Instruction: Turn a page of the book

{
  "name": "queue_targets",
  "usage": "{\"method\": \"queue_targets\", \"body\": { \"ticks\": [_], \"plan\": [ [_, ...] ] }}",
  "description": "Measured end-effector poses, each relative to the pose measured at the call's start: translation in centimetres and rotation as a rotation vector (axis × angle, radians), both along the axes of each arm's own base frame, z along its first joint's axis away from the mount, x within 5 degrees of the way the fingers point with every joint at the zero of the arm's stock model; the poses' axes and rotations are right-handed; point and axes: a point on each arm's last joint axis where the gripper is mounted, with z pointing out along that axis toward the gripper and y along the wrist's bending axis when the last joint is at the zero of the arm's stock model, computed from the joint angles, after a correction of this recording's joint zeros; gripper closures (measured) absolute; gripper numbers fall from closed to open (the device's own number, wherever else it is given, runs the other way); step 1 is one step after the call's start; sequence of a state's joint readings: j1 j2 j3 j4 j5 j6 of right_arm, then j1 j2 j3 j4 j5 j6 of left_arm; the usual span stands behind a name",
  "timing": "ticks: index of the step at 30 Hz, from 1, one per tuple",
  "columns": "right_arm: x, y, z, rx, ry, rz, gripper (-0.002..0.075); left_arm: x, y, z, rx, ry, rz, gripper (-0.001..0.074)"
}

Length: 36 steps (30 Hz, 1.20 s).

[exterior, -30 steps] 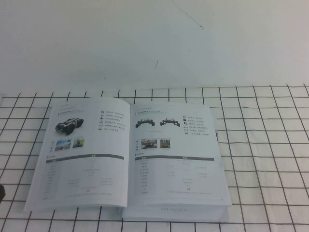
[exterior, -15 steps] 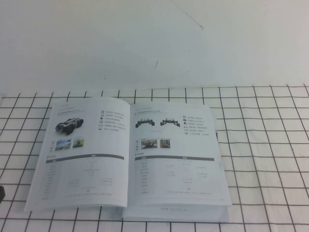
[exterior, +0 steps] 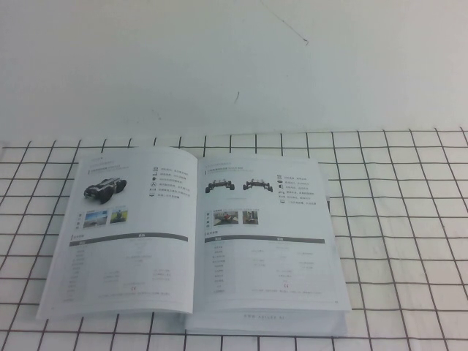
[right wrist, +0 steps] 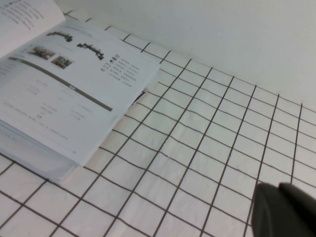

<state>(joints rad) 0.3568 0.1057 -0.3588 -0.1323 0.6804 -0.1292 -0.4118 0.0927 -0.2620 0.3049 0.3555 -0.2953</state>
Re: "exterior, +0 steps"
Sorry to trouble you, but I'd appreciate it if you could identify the white black-grid table cloth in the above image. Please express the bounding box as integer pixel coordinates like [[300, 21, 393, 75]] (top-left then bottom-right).
[[0, 126, 468, 351]]

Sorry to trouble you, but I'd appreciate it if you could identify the white AgileX product catalogue book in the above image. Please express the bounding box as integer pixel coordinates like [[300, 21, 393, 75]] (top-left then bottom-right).
[[36, 146, 352, 336]]

